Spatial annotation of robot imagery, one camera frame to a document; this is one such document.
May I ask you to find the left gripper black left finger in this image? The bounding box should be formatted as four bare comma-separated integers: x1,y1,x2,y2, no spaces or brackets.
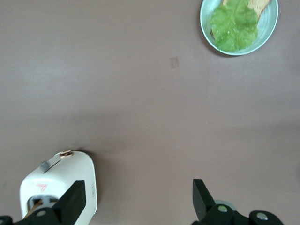
0,180,85,225

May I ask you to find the brown bread slice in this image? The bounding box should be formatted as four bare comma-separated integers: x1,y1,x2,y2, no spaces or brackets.
221,0,272,21

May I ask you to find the pale green ribbed plate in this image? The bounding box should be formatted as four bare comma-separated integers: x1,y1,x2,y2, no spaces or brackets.
200,0,279,57

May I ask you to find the white toaster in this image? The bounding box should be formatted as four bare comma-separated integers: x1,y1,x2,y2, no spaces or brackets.
19,149,97,225

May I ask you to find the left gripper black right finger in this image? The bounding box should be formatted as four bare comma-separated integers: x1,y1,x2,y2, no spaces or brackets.
192,179,285,225

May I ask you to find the green lettuce leaf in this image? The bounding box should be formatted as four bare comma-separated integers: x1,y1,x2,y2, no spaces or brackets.
209,0,259,52

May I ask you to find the toast slice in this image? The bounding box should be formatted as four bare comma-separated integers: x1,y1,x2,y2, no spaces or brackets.
27,198,44,215

